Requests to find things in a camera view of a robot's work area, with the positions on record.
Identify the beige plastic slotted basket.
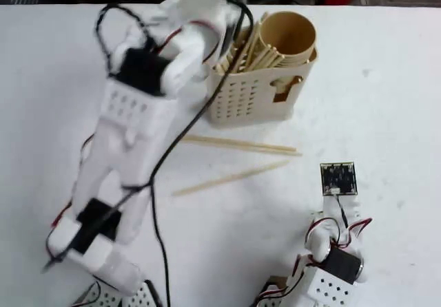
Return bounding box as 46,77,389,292
205,28,319,129

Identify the wooden chopstick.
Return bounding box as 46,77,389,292
181,135,297,152
236,11,269,69
172,160,291,197
178,139,303,158
214,45,279,73
237,49,282,72

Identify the brown paper cup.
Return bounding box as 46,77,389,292
256,10,318,63
271,47,318,71

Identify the black cable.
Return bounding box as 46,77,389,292
147,0,256,307

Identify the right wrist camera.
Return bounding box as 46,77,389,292
319,161,359,197

